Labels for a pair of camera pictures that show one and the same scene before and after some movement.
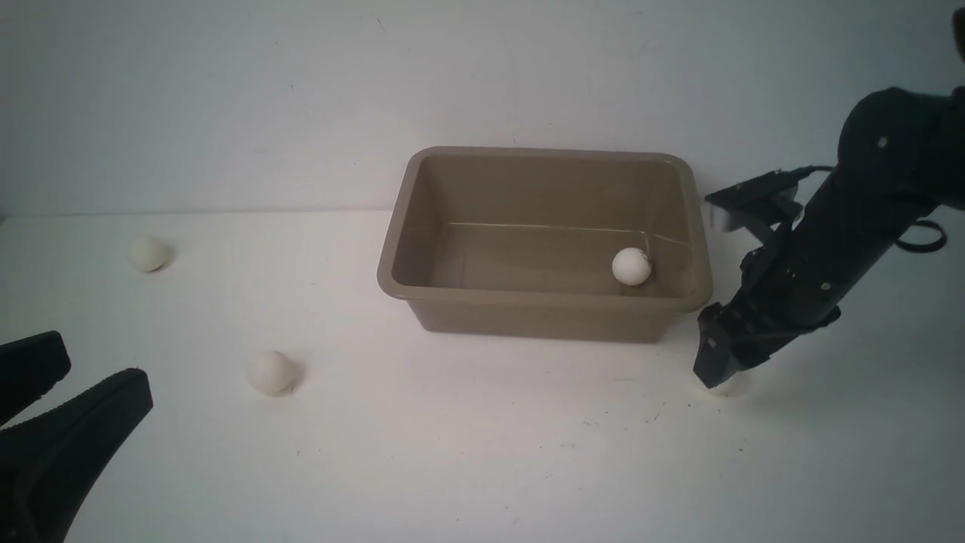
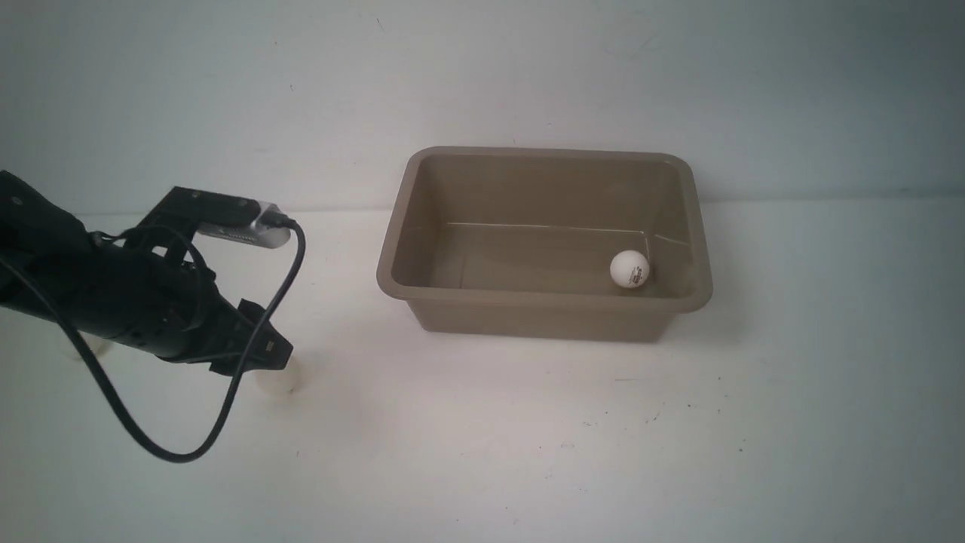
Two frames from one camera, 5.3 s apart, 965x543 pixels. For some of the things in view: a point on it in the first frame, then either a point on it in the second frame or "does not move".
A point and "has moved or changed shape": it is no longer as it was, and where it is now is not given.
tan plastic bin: [547, 243] does not move
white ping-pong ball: [271, 373] does not move
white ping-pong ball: [145, 253] has moved or changed shape
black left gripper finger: [51, 465] to [152, 299]
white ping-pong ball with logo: [631, 266] does not move
